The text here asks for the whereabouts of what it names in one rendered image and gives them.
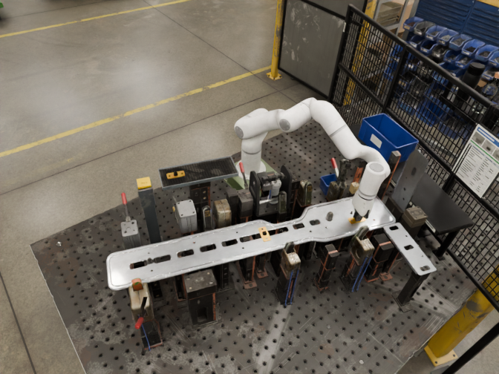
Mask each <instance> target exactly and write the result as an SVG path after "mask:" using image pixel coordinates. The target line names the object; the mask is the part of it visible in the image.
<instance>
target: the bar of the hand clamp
mask: <svg viewBox="0 0 499 374"><path fill-rule="evenodd" d="M350 167H351V164H350V163H349V160H347V159H345V160H341V162H340V166H339V175H338V180H337V184H338V186H339V188H340V184H341V182H342V185H343V186H342V189H345V181H346V176H347V172H348V169H349V168H350ZM338 191H339V190H338Z"/></svg>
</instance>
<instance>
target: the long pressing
mask: <svg viewBox="0 0 499 374"><path fill-rule="evenodd" d="M352 199H353V196H352V197H346V198H343V199H340V200H334V201H330V202H326V203H320V204H317V205H313V206H308V207H306V208H305V209H304V211H303V212H302V214H301V217H300V218H298V219H295V220H290V221H286V222H283V223H277V224H273V223H269V222H267V221H265V220H254V221H250V222H246V223H240V224H237V225H233V226H227V227H223V228H220V229H214V230H211V231H207V232H201V233H197V234H192V235H188V236H185V237H179V238H175V239H171V240H166V241H162V242H159V243H153V244H149V245H145V246H140V247H136V248H133V249H126V250H123V251H119V252H114V253H112V254H110V255H109V256H108V257H107V260H106V268H107V277H108V286H109V288H110V289H112V290H114V291H117V290H121V289H127V288H129V287H130V286H132V285H131V280H132V279H134V278H141V281H142V283H150V282H153V281H158V280H162V279H165V278H170V277H174V276H177V275H182V274H185V273H188V272H193V271H197V270H200V269H205V268H209V267H212V266H217V265H221V264H223V263H228V262H232V261H235V260H240V259H244V258H247V257H252V256H256V255H261V254H263V253H267V252H272V251H275V250H279V249H283V248H284V246H285V243H286V242H287V241H288V240H294V243H295V245H299V244H303V243H307V242H320V243H326V242H330V241H333V240H338V239H341V238H344V237H350V236H353V235H355V234H356V233H357V232H358V231H359V228H360V227H361V226H364V225H368V227H369V229H370V230H369V231H373V230H376V229H381V228H383V227H384V226H387V225H391V224H394V223H396V219H395V217H394V216H393V215H392V213H391V212H390V211H389V210H388V208H387V207H386V206H385V204H384V203H383V202H382V201H381V200H380V199H379V197H378V196H376V197H375V198H374V205H373V208H372V210H371V213H370V214H369V215H368V219H366V221H363V222H360V223H354V224H351V223H350V222H349V220H348V218H350V217H353V214H354V212H355V211H354V209H355V208H354V207H353V204H352ZM329 211H331V212H333V219H332V220H331V221H327V220H326V216H327V213H328V212H329ZM351 211H353V214H351ZM374 219H375V220H374ZM312 220H319V222H320V224H317V225H314V226H312V225H311V224H310V221H312ZM300 223H302V224H303V225H304V228H301V229H294V228H293V225H296V224H300ZM264 226H265V227H266V229H267V231H272V230H275V229H280V228H284V227H287V229H288V232H284V233H280V234H274V235H271V236H270V238H271V240H269V241H266V242H264V241H263V239H262V238H259V239H255V240H250V241H247V242H243V243H242V242H241V241H240V238H241V237H246V236H250V235H254V234H260V232H259V230H258V228H261V227H264ZM325 227H327V228H325ZM310 231H311V232H310ZM236 232H237V233H236ZM234 239H236V240H237V242H238V243H237V244H235V245H231V246H225V247H223V246H222V242H225V241H228V240H234ZM193 242H195V243H193ZM212 244H215V247H216V249H213V250H210V251H207V252H201V251H200V247H204V246H209V245H212ZM242 248H244V249H242ZM191 249H192V250H193V252H194V254H193V255H189V256H185V257H178V256H177V253H178V252H184V251H188V250H191ZM148 253H149V254H148ZM166 255H170V256H171V260H168V261H164V262H161V263H154V262H153V263H150V264H148V261H147V259H148V258H149V257H150V258H151V259H152V260H153V261H154V259H155V258H157V257H162V256H166ZM144 260H146V262H147V266H143V267H140V268H136V269H130V265H131V264H132V263H138V262H141V261H144ZM152 270H153V271H152Z"/></svg>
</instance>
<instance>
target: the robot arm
mask: <svg viewBox="0 0 499 374"><path fill-rule="evenodd" d="M312 119H314V120H315V121H316V122H318V123H319V124H320V125H321V126H322V127H323V129H324V130H325V131H326V133H327V135H328V136H329V137H330V138H331V140H332V141H333V143H334V144H335V146H336V147H337V148H338V149H339V151H340V152H341V154H342V155H343V157H344V158H346V159H347V160H352V159H355V158H361V159H363V160H365V161H366V162H367V163H368V164H367V165H366V168H365V171H364V174H363V176H362V180H361V183H360V185H359V188H358V190H357V191H356V193H355V195H354V196H353V199H352V204H353V207H354V208H355V209H354V211H355V212H354V214H353V218H355V217H356V221H361V220H362V218H365V219H368V215H369V214H370V213H371V210H372V208H373V205H374V198H375V197H376V194H377V192H378V190H379V187H380V185H381V184H382V182H383V180H384V179H385V178H387V177H388V175H389V174H390V171H391V170H390V168H389V166H388V164H387V163H386V161H385V159H384V158H383V157H382V155H381V154H380V153H379V152H378V151H377V150H375V149H374V148H371V147H368V146H365V145H361V144H360V143H359V142H358V140H357V139H356V138H355V136H354V135H353V133H352V132H351V130H350V129H349V127H348V126H347V125H346V123H345V121H344V120H343V118H341V116H340V115H339V113H338V111H337V110H336V109H335V108H334V107H333V106H332V105H331V104H330V103H329V102H326V101H317V100H316V99H315V98H309V99H306V100H304V101H302V102H300V103H299V104H297V105H295V106H293V107H292V108H290V109H288V110H286V111H285V110H282V109H277V110H273V111H267V110H266V109H263V108H259V109H257V110H255V111H253V112H251V113H249V114H247V115H246V116H244V117H242V118H240V119H239V120H238V121H237V122H236V124H235V128H234V129H235V133H236V135H237V136H238V137H239V138H241V139H242V143H241V161H239V162H242V163H243V166H244V171H245V172H244V173H245V177H246V180H250V172H251V171H255V173H256V174H257V173H259V172H263V171H266V167H265V165H264V164H263V163H262V161H261V144H262V142H263V140H264V138H265V136H266V135H267V133H268V131H272V130H276V129H281V130H282V131H283V132H284V133H289V132H292V131H295V130H297V129H298V128H300V127H302V126H303V125H305V124H306V123H308V122H309V121H311V120H312ZM239 162H238V164H237V165H236V168H237V169H238V172H239V177H241V178H242V179H243V175H242V173H241V170H240V166H239Z"/></svg>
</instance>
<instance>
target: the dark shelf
mask: <svg viewBox="0 0 499 374"><path fill-rule="evenodd" d="M361 125H362V124H357V125H349V126H348V127H349V129H350V130H351V132H352V133H353V135H354V136H355V138H356V139H357V140H358V142H359V143H360V144H361V145H365V146H367V145H366V144H365V143H364V142H363V141H362V140H361V139H360V138H358V135H359V130H360V128H361ZM405 162H406V161H404V162H401V163H398V165H397V168H396V170H395V172H394V175H393V177H392V179H391V183H392V185H393V186H394V187H395V185H396V183H397V181H398V179H399V176H400V174H401V172H402V169H403V167H404V165H405ZM415 172H416V168H414V169H413V171H412V172H411V175H412V176H414V174H415ZM409 204H410V206H411V207H415V206H419V207H420V208H421V209H422V210H423V212H424V213H425V214H426V215H427V216H428V217H427V219H426V221H425V223H426V224H427V225H428V227H429V228H430V229H431V230H432V231H433V233H435V234H436V236H439V235H442V234H447V233H449V232H455V231H457V230H461V229H465V228H468V227H471V226H473V225H474V221H473V220H472V219H471V218H470V217H469V216H468V215H467V214H466V213H465V212H464V211H463V210H462V209H461V208H460V207H459V206H458V205H457V204H456V203H455V202H454V201H453V199H451V198H450V196H448V195H447V193H445V192H444V190H442V189H441V187H439V186H438V185H437V184H436V183H435V182H434V181H433V180H432V179H431V178H430V177H429V176H428V175H427V174H426V172H424V174H423V176H422V178H421V180H420V182H419V184H418V186H417V188H416V190H415V192H414V196H413V197H412V199H411V202H410V203H409Z"/></svg>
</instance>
